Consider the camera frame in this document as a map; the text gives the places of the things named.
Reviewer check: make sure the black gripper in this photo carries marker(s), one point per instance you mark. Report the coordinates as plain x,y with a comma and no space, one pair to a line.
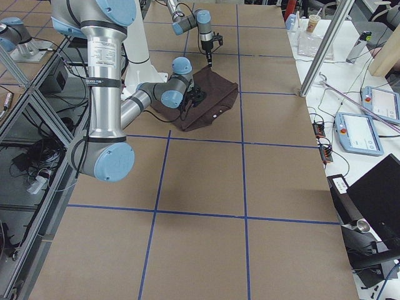
197,94
206,47

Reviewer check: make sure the dark brown t-shirt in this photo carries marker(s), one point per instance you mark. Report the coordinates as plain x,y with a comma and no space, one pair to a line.
221,96

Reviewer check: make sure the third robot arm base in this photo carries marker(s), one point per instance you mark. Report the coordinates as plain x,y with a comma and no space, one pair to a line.
18,42

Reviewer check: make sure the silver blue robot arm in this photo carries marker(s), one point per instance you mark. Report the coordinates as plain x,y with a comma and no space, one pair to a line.
121,80
199,19

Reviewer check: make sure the red fire extinguisher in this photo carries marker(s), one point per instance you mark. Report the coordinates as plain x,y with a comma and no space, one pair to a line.
291,4

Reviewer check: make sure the clear plastic bag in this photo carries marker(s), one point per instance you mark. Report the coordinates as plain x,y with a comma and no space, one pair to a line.
308,43

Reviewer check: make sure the iced coffee cup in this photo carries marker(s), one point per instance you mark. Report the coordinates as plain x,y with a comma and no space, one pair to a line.
313,21

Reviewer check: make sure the white reacher grabber tool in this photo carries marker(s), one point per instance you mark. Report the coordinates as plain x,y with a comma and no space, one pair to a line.
324,81

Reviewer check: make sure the orange black connector board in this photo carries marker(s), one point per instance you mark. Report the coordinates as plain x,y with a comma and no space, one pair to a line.
323,143

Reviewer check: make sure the black power adapter box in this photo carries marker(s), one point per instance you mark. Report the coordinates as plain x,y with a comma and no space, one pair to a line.
55,80

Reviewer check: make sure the near blue teach pendant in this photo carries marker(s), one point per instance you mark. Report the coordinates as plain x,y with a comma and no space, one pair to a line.
357,134

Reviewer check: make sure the blue teach pendant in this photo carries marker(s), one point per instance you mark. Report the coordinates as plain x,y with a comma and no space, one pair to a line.
382,102
357,134

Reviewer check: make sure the far blue teach pendant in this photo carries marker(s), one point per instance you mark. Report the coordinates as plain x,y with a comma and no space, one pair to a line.
382,102

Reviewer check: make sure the black laptop computer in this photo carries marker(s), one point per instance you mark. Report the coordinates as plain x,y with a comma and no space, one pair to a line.
376,196

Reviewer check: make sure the aluminium frame post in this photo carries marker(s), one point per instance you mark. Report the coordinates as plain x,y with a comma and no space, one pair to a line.
342,11

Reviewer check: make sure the aluminium frame rack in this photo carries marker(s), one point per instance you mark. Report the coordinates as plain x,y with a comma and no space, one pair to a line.
36,180

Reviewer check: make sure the black camera stand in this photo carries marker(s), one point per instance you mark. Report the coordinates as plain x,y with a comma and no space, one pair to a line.
358,239

